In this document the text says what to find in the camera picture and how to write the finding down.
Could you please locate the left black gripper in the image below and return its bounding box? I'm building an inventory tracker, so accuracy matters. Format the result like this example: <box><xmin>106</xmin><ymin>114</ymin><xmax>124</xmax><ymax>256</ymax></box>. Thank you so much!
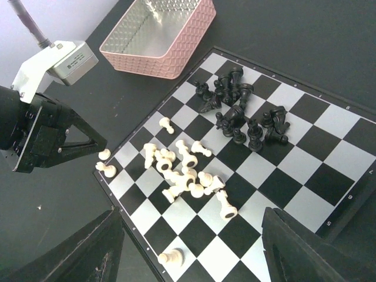
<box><xmin>12</xmin><ymin>93</ymin><xmax>107</xmax><ymax>173</ymax></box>

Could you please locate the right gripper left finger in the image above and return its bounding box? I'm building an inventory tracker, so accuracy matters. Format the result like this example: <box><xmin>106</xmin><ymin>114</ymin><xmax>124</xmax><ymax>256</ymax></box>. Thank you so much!
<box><xmin>1</xmin><ymin>207</ymin><xmax>125</xmax><ymax>281</ymax></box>

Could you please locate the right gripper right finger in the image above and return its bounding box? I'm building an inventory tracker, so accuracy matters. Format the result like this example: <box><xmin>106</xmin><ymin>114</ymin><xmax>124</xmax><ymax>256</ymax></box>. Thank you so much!
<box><xmin>261</xmin><ymin>207</ymin><xmax>375</xmax><ymax>281</ymax></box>

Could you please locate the white rook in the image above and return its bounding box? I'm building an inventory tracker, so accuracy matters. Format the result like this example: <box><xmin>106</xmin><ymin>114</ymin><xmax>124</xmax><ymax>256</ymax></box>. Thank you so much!
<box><xmin>95</xmin><ymin>162</ymin><xmax>117</xmax><ymax>178</ymax></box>

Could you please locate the white chess piece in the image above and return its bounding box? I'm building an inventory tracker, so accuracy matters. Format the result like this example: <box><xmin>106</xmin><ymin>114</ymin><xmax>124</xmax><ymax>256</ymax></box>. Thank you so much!
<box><xmin>157</xmin><ymin>249</ymin><xmax>184</xmax><ymax>267</ymax></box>

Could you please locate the pile of white chess pieces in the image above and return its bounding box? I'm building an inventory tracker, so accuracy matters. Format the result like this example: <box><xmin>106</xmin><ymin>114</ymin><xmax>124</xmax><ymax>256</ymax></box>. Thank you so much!
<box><xmin>137</xmin><ymin>130</ymin><xmax>238</xmax><ymax>221</ymax></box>

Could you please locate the pile of black chess pieces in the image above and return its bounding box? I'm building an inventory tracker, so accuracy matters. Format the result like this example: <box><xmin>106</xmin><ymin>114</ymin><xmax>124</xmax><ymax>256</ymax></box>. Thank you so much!
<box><xmin>193</xmin><ymin>66</ymin><xmax>290</xmax><ymax>152</ymax></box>

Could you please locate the pink square tin box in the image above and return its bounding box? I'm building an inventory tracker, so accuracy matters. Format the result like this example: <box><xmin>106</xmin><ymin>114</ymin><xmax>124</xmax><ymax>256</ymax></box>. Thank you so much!
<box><xmin>99</xmin><ymin>0</ymin><xmax>216</xmax><ymax>79</ymax></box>

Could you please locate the black and silver chessboard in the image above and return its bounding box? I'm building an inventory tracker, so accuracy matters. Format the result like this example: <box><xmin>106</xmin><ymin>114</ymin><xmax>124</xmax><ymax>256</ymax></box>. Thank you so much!
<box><xmin>95</xmin><ymin>48</ymin><xmax>375</xmax><ymax>281</ymax></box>

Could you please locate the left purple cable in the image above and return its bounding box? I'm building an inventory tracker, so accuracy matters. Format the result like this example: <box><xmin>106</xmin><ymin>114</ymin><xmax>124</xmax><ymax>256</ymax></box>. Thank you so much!
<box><xmin>7</xmin><ymin>0</ymin><xmax>51</xmax><ymax>49</ymax></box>

